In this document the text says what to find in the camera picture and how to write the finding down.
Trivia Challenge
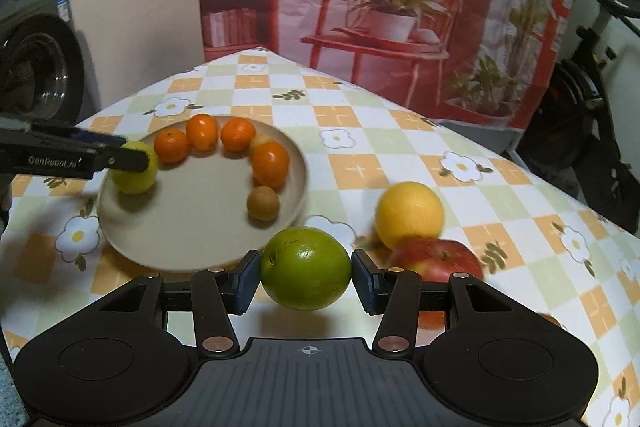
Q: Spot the large yellow orange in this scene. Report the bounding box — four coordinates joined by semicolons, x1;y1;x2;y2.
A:
375;181;446;250

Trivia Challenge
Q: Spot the red apple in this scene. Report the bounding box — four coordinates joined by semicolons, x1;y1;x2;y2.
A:
387;237;486;332

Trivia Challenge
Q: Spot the checked flower tablecloth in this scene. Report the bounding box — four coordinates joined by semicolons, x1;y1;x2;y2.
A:
0;48;640;427

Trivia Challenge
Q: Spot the black exercise bike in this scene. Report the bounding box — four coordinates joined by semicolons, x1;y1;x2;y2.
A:
517;0;640;233

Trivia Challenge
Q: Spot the beige round plate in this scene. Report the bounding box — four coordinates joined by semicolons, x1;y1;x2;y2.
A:
97;116;308;273

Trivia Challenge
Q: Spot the small brown round fruit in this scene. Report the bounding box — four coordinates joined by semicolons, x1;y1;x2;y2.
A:
247;186;281;222

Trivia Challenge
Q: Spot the green orange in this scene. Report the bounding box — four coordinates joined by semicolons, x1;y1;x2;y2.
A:
260;227;352;312

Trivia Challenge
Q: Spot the grey washing machine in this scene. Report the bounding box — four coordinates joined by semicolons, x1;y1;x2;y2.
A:
0;0;101;132

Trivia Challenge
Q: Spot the orange mandarin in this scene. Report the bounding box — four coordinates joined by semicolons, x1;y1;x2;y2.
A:
220;117;257;152
186;113;221;152
251;142;291;190
152;128;190;165

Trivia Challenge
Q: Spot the yellow lemon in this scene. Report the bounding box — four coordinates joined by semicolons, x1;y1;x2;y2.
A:
110;142;159;195

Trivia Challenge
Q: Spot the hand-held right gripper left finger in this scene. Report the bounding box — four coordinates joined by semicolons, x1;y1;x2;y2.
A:
95;250;262;360

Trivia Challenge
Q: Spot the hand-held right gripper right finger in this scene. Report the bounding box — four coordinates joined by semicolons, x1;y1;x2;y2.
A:
351;250;521;359

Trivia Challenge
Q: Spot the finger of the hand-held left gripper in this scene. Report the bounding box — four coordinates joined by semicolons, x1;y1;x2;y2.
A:
30;121;128;148
92;149;151;178

